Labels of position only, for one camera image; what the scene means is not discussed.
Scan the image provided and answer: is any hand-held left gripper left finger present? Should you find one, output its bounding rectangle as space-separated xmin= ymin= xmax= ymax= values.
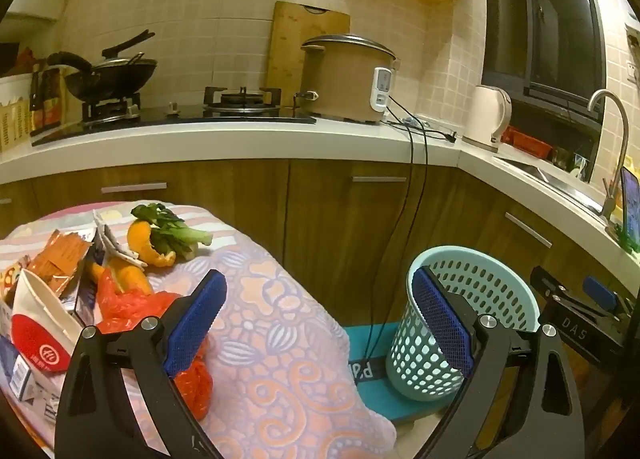
xmin=54 ymin=269 xmax=228 ymax=459

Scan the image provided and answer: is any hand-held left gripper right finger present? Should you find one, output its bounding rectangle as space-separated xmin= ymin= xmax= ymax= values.
xmin=410 ymin=266 xmax=586 ymax=459

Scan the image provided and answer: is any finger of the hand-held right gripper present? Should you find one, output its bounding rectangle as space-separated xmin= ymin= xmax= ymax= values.
xmin=530 ymin=265 xmax=601 ymax=314
xmin=582 ymin=275 xmax=632 ymax=316

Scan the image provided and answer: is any light blue plastic basket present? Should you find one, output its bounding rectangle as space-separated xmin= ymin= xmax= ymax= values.
xmin=386 ymin=245 xmax=541 ymax=402

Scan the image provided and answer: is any plain orange snack packet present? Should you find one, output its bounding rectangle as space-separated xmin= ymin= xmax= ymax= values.
xmin=27 ymin=229 xmax=94 ymax=297

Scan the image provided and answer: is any red plastic bag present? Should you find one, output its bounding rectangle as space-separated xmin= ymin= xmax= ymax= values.
xmin=95 ymin=271 xmax=213 ymax=420

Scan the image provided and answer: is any orange peel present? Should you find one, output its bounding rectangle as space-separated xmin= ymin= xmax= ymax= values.
xmin=126 ymin=220 xmax=177 ymax=267
xmin=90 ymin=259 xmax=153 ymax=297

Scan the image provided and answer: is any printed floral blanket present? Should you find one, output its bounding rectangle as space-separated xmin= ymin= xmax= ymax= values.
xmin=0 ymin=202 xmax=398 ymax=459

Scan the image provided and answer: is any green bok choy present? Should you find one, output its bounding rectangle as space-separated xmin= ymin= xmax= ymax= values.
xmin=131 ymin=204 xmax=213 ymax=260

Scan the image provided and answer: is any teal floor mat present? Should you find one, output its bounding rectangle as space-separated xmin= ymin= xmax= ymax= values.
xmin=345 ymin=321 xmax=453 ymax=424

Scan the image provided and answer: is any steel sink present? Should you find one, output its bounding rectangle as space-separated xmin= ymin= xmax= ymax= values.
xmin=497 ymin=156 xmax=606 ymax=212

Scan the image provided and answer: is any torn white paper wrapper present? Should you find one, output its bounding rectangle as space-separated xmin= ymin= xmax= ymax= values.
xmin=92 ymin=209 xmax=146 ymax=267

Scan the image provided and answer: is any red plastic tray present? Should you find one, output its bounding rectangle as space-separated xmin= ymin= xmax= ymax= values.
xmin=500 ymin=125 xmax=553 ymax=160

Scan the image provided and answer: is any metal faucet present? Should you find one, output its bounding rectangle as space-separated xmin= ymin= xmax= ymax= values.
xmin=587 ymin=89 xmax=630 ymax=227

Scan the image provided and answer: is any white red paper bag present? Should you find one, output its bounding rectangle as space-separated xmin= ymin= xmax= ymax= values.
xmin=10 ymin=269 xmax=86 ymax=375

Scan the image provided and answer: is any white electric kettle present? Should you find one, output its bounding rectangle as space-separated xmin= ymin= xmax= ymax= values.
xmin=462 ymin=85 xmax=513 ymax=154

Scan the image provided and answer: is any black gas hob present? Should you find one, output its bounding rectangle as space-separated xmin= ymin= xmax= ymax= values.
xmin=31 ymin=86 xmax=317 ymax=147

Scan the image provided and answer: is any black burner grate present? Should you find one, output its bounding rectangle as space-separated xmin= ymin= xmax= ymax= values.
xmin=204 ymin=86 xmax=282 ymax=116
xmin=82 ymin=94 xmax=142 ymax=126

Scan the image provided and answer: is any white timer plug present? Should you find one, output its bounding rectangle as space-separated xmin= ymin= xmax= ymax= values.
xmin=369 ymin=66 xmax=393 ymax=112

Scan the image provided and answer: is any black wok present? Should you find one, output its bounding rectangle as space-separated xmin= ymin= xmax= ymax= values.
xmin=46 ymin=29 xmax=158 ymax=102

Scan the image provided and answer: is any beige rice cooker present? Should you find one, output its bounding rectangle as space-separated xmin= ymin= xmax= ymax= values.
xmin=295 ymin=34 xmax=401 ymax=125

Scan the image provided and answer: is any dark sauce bottle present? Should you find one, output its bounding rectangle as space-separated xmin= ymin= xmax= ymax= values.
xmin=43 ymin=66 xmax=67 ymax=127
xmin=29 ymin=64 xmax=46 ymax=131

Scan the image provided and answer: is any dark window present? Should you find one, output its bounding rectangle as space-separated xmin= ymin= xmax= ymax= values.
xmin=482 ymin=0 xmax=608 ymax=110

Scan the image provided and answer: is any glass pan lid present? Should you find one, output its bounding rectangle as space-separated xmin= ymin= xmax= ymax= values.
xmin=90 ymin=53 xmax=157 ymax=72

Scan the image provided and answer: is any yellow patterned container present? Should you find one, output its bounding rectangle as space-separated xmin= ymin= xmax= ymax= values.
xmin=0 ymin=72 xmax=33 ymax=152

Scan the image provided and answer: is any wooden cutting board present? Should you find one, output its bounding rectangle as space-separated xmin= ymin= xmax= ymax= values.
xmin=265 ymin=0 xmax=351 ymax=105

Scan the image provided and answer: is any black power cable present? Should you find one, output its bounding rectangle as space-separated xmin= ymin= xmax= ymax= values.
xmin=372 ymin=106 xmax=458 ymax=340
xmin=362 ymin=96 xmax=416 ymax=365

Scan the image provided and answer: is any white wall socket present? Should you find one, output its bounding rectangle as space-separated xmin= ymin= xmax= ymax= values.
xmin=625 ymin=22 xmax=640 ymax=85

